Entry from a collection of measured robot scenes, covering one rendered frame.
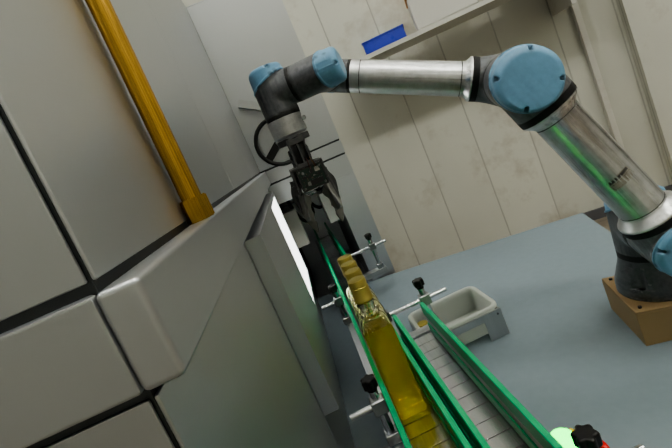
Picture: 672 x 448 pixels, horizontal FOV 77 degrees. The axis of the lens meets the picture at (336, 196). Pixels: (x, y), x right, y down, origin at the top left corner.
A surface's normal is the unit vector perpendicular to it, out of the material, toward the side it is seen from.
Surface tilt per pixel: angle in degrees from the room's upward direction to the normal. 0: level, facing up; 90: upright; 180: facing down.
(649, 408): 0
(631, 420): 0
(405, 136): 90
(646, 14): 90
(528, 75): 84
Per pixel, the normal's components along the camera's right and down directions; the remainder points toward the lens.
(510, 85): -0.28, 0.14
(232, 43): 0.12, 0.09
